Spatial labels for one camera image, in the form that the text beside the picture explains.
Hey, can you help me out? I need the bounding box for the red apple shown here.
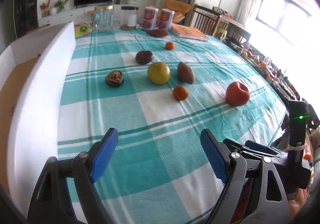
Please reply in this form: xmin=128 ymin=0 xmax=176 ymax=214
xmin=225 ymin=81 xmax=250 ymax=107

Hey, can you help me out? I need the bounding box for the dark mangosteen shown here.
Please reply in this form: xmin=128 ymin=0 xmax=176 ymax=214
xmin=105 ymin=70 xmax=124 ymax=87
xmin=135 ymin=51 xmax=153 ymax=65

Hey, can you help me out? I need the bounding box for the orange tangerine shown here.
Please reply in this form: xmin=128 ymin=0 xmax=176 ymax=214
xmin=165 ymin=42 xmax=175 ymax=51
xmin=172 ymin=86 xmax=189 ymax=101

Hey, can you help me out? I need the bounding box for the yellow-green pear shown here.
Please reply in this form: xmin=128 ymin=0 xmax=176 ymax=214
xmin=147 ymin=62 xmax=170 ymax=85

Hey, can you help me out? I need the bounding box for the small sweet potato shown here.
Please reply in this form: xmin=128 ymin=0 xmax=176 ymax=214
xmin=177 ymin=62 xmax=195 ymax=84

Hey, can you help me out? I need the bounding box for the person's right hand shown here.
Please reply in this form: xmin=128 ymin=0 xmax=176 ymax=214
xmin=288 ymin=188 xmax=317 ymax=223

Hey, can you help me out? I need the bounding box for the teal white plaid tablecloth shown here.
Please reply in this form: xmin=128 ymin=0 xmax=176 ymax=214
xmin=57 ymin=29 xmax=286 ymax=223

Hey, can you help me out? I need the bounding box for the white cardboard box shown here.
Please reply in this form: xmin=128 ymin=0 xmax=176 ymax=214
xmin=1 ymin=21 xmax=75 ymax=216

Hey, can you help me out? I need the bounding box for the cluttered wooden side table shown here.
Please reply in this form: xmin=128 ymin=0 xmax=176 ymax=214
xmin=211 ymin=9 xmax=301 ymax=104

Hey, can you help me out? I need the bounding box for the fruit print pouch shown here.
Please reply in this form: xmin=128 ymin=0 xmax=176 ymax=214
xmin=74 ymin=22 xmax=91 ymax=38

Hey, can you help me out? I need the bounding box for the far sweet potato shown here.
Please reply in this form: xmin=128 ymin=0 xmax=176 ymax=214
xmin=147 ymin=29 xmax=169 ymax=38

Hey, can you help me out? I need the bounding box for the glass jar gold lid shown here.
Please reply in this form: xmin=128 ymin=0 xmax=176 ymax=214
xmin=93 ymin=5 xmax=114 ymax=31

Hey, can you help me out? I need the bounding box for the left printed tin can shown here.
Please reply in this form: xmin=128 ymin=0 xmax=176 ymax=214
xmin=142 ymin=7 xmax=158 ymax=31

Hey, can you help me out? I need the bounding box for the printed tin can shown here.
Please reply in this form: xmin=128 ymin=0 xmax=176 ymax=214
xmin=158 ymin=9 xmax=175 ymax=31
xmin=142 ymin=7 xmax=158 ymax=31

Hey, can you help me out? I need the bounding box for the orange book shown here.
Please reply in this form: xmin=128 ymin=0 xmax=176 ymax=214
xmin=170 ymin=23 xmax=209 ymax=41

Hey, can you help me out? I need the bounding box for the wooden chair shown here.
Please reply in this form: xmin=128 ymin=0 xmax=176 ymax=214
xmin=190 ymin=5 xmax=222 ymax=36

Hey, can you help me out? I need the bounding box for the white tv cabinet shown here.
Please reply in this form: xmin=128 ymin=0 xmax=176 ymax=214
xmin=38 ymin=4 xmax=129 ymax=28

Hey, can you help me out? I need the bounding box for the window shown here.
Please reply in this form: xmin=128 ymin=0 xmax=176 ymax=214
xmin=256 ymin=0 xmax=311 ymax=33

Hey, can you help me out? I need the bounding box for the right printed tin can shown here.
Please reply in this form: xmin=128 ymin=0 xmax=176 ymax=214
xmin=158 ymin=9 xmax=175 ymax=31

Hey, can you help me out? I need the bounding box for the small plant with red flowers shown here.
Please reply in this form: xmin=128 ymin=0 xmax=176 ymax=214
xmin=40 ymin=0 xmax=69 ymax=17

